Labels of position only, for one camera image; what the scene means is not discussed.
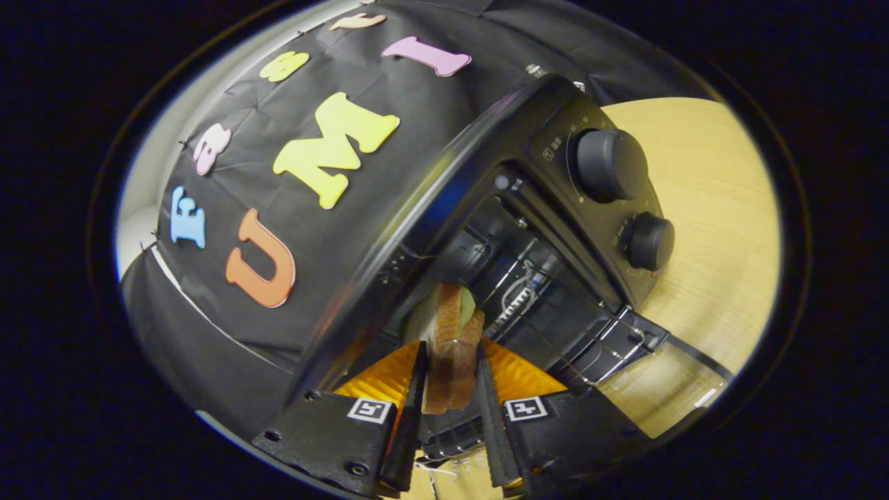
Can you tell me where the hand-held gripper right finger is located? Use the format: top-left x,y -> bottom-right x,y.
476,337 -> 654,499

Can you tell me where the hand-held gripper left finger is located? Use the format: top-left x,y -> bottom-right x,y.
251,339 -> 429,499

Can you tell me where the toasted sandwich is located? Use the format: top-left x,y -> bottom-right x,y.
403,281 -> 487,415

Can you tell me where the black toaster oven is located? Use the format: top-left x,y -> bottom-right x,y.
285,73 -> 736,480

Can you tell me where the black backdrop cloth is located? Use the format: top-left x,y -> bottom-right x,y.
118,0 -> 716,445

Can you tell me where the white string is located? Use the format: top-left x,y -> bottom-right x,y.
415,462 -> 459,487

